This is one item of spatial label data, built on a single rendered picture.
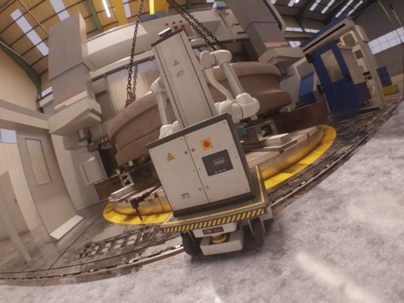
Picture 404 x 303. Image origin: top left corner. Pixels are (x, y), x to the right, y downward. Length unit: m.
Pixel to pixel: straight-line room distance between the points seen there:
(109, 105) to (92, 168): 2.12
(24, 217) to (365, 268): 7.48
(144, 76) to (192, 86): 4.82
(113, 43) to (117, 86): 3.17
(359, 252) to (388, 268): 0.20
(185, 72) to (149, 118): 1.60
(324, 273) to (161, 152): 1.12
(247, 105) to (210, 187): 0.83
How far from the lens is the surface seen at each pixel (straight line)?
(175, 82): 1.55
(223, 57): 1.80
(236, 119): 1.52
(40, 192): 3.99
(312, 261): 1.00
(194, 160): 1.03
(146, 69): 6.34
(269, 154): 2.23
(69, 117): 4.48
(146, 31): 8.95
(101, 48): 8.98
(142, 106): 2.91
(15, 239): 3.35
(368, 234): 1.12
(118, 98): 6.13
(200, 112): 1.44
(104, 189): 3.94
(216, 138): 0.98
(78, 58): 5.52
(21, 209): 7.18
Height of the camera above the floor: 0.75
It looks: 4 degrees down
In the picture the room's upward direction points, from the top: 20 degrees counter-clockwise
